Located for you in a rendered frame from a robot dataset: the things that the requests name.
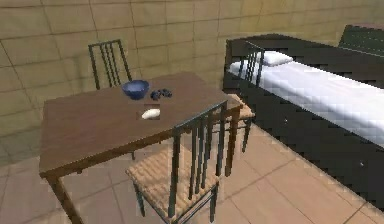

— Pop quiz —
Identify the white oval object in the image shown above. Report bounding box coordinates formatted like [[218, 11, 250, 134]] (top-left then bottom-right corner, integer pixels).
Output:
[[141, 108, 161, 120]]

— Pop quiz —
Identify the dark green box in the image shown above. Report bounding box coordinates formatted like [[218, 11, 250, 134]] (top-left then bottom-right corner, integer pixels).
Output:
[[338, 24, 384, 58]]

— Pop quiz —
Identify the dark blue lumpy object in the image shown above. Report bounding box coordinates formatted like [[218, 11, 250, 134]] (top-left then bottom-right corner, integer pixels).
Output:
[[149, 87, 173, 102]]

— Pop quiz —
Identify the dark chair with woven seat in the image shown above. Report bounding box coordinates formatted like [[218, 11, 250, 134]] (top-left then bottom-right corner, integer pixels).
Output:
[[226, 40, 266, 154], [125, 99, 229, 224], [87, 38, 133, 91]]

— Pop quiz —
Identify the brown wooden table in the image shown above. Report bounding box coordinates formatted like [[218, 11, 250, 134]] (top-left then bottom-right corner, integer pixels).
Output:
[[38, 70, 244, 224]]

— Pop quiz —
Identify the blue bowl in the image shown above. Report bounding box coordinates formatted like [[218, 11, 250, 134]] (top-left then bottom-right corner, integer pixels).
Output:
[[121, 79, 151, 101]]

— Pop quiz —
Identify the dark bed with white mattress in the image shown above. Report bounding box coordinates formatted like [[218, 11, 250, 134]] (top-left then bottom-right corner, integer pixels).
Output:
[[222, 33, 384, 211]]

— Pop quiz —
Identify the white pillow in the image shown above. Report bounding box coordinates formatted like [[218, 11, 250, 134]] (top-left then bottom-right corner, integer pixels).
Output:
[[262, 50, 294, 67]]

